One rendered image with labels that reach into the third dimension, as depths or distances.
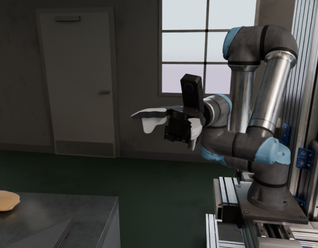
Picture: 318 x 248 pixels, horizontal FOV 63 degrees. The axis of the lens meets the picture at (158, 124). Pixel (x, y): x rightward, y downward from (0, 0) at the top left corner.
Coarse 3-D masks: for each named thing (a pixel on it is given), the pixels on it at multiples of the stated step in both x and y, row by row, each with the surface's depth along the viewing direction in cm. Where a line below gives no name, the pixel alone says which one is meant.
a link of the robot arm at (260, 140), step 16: (272, 32) 83; (288, 32) 83; (272, 48) 82; (288, 48) 79; (272, 64) 80; (288, 64) 79; (272, 80) 77; (256, 96) 79; (272, 96) 75; (256, 112) 74; (272, 112) 73; (256, 128) 72; (272, 128) 72; (240, 144) 71; (256, 144) 69; (272, 144) 68; (256, 160) 70; (272, 160) 68
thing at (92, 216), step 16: (16, 192) 105; (16, 208) 94; (32, 208) 94; (48, 208) 94; (64, 208) 94; (80, 208) 94; (96, 208) 94; (112, 208) 94; (0, 224) 85; (16, 224) 85; (32, 224) 85; (48, 224) 85; (80, 224) 85; (96, 224) 85; (0, 240) 78; (16, 240) 78; (80, 240) 78; (96, 240) 78
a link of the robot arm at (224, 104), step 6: (210, 96) 75; (216, 96) 75; (222, 96) 76; (216, 102) 71; (222, 102) 73; (228, 102) 76; (222, 108) 72; (228, 108) 76; (222, 114) 73; (228, 114) 78; (222, 120) 75
